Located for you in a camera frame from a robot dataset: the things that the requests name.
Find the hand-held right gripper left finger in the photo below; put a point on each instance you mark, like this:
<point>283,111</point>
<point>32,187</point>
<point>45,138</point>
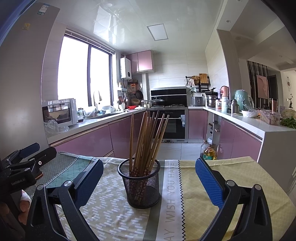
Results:
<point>91,178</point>

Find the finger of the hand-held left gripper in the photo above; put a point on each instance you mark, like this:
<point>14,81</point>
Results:
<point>46,156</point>
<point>29,150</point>

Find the striped wall panel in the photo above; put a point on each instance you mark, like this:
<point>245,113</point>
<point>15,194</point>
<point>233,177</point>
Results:
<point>251,78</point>

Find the clear plastic container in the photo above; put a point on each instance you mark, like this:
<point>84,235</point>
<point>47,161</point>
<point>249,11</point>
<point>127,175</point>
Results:
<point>269,117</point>

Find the black range hood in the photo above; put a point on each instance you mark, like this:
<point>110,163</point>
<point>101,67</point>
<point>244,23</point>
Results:
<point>170,95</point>

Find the black wall rack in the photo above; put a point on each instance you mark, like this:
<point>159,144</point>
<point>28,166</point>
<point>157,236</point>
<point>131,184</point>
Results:
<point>195,84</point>

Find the steel steamer pot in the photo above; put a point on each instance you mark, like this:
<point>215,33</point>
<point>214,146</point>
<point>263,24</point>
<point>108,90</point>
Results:
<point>211,102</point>

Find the pink kitchen cabinets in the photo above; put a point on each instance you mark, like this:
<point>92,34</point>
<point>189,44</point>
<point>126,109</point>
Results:
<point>92,139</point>
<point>143,60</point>
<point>242,141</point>

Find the kitchen window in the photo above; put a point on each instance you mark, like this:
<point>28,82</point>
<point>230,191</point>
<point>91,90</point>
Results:
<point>74,69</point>

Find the wicker bowl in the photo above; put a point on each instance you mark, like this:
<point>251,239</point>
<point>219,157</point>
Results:
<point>135,101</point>

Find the copper tumbler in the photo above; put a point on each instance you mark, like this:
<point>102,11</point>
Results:
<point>273,104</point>

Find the yellow cooking oil bottle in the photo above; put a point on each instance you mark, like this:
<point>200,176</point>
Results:
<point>209,153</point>

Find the green leafy vegetables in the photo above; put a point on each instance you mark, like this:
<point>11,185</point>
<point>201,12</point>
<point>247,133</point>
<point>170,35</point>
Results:
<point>289,122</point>

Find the pink kettle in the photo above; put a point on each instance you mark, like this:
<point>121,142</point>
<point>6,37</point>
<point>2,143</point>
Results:
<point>224,92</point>

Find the red basin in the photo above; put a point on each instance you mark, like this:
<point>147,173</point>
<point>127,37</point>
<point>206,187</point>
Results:
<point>131,107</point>

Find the mint green appliance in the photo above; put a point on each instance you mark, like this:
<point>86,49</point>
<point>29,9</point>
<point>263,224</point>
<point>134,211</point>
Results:
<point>242,99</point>

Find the white water heater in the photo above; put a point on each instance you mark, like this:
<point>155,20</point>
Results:
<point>125,68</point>

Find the glass jar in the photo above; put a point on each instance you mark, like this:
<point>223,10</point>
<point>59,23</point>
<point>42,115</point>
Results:
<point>80,114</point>

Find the bundle of wooden chopsticks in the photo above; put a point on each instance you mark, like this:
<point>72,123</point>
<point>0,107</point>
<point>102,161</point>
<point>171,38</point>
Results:
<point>144,139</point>

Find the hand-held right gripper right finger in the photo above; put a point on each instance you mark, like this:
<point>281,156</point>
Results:
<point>208,183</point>

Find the silver rice cooker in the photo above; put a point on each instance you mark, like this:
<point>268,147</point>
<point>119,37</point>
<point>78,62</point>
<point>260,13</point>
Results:
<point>198,100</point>

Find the white kitchen countertop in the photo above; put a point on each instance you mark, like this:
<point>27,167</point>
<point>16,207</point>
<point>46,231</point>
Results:
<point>252,124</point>

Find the black pan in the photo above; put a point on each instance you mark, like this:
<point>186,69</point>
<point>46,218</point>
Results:
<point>211,92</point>

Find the ceiling light panel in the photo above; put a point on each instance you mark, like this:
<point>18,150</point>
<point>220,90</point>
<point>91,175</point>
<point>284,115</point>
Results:
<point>157,32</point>

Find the clear plastic bottle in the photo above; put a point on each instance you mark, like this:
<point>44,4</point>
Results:
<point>203,150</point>

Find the black mesh pen holder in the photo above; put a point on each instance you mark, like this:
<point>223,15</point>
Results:
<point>143,192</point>

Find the framed wall picture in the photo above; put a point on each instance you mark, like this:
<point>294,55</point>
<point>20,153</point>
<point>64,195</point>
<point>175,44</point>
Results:
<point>262,87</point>

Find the black built-in oven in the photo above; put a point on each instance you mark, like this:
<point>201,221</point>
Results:
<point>175,125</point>

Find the wok with lid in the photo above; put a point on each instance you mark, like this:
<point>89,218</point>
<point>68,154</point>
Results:
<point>158,101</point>

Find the clear plastic bag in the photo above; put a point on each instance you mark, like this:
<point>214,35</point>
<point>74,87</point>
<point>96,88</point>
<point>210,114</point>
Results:
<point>54,127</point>

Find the person's left hand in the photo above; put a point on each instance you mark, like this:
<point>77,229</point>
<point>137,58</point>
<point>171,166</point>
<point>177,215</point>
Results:
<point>24,206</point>

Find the pink upper kitchen cabinets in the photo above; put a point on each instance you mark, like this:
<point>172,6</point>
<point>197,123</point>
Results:
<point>143,60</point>

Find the wooden cutting board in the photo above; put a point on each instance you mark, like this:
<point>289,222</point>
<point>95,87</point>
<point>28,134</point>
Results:
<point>204,78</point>

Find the grey refrigerator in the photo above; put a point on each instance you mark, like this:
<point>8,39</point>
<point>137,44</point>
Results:
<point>23,81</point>

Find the kitchen faucet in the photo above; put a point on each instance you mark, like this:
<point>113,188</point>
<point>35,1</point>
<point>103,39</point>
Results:
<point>97,97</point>

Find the white plastic jar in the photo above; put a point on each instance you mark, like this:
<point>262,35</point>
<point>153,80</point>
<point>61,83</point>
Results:
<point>224,104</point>

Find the wall clock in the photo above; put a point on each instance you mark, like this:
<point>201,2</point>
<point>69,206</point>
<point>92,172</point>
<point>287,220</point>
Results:
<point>288,83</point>

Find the steel thermos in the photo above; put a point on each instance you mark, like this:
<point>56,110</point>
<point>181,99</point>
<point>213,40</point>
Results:
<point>234,107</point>

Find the pink lower kitchen cabinets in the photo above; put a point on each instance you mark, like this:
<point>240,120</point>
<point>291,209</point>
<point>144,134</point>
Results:
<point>242,141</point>
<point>92,139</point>

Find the hanging frying pan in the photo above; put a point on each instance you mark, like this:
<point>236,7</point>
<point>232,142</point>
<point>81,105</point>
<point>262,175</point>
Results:
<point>139,94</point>

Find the printed patchwork tablecloth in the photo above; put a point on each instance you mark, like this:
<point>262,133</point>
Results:
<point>249,176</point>

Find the white bowl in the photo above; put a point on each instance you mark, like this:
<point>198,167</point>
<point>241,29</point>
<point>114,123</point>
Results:
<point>249,114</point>

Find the white countertop oven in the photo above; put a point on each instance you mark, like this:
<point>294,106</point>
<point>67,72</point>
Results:
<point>60,112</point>

